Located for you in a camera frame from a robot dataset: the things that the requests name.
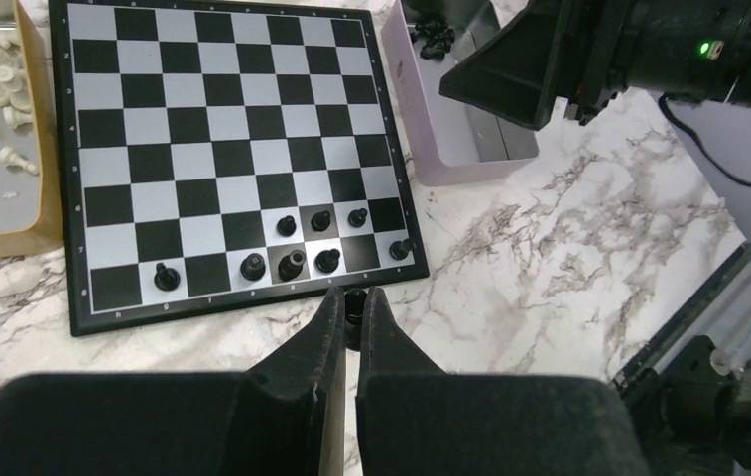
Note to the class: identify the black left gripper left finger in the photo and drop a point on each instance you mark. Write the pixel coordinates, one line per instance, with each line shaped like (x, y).
(283, 416)

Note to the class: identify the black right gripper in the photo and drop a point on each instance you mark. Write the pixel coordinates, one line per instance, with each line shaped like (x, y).
(588, 52)

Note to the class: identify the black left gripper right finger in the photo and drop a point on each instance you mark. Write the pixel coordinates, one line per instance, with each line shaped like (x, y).
(414, 418)

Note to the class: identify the black chess piece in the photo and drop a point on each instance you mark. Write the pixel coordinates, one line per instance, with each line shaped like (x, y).
(401, 249)
(354, 301)

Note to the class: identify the black chess king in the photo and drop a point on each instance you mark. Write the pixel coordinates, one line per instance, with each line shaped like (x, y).
(291, 265)

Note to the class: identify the black chess queen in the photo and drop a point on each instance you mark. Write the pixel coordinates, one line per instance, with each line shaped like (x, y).
(253, 267)

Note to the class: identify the black chess rook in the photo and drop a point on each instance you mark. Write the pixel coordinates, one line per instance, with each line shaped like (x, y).
(327, 261)

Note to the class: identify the black chess bishop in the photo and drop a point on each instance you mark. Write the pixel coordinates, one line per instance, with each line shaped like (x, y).
(166, 278)

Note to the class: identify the black chess pawn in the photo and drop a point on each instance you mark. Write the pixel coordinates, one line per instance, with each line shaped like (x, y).
(321, 221)
(357, 218)
(287, 226)

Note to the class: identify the pile of black chess pieces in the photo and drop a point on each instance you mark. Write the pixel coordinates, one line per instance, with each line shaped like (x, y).
(438, 36)

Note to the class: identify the white chess pawn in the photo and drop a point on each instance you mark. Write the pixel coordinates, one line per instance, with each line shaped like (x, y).
(9, 157)

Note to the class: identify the black and silver chessboard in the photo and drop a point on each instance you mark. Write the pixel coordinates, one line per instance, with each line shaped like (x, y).
(187, 129)

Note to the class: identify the pink tin box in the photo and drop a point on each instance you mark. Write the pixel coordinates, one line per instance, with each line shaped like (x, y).
(450, 142)

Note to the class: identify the black mounting rail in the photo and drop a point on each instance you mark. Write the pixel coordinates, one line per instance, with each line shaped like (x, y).
(688, 389)

